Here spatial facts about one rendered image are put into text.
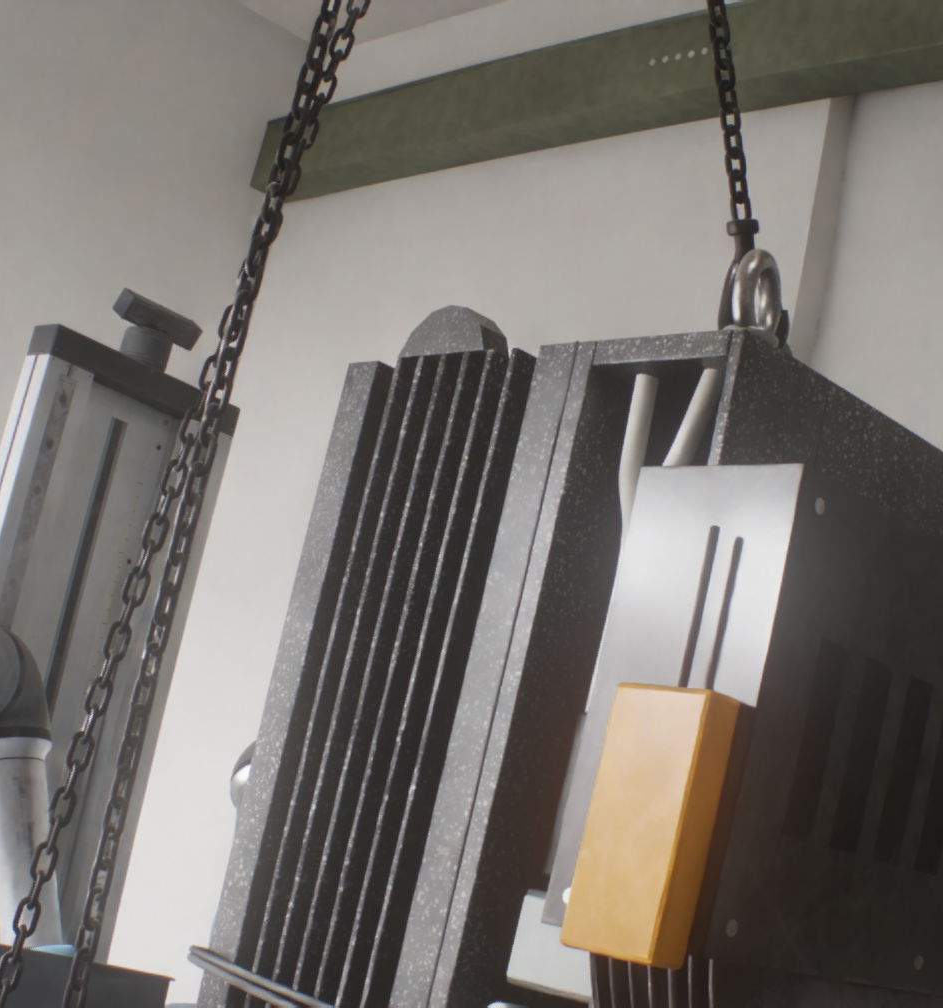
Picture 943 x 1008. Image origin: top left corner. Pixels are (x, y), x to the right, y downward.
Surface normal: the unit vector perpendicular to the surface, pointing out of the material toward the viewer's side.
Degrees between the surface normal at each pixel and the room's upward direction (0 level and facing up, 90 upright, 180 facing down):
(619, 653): 90
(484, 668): 90
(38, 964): 90
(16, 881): 83
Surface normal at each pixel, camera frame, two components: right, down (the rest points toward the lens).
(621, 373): -0.22, 0.95
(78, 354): 0.75, 0.03
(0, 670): 0.95, 0.06
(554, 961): -0.70, -0.30
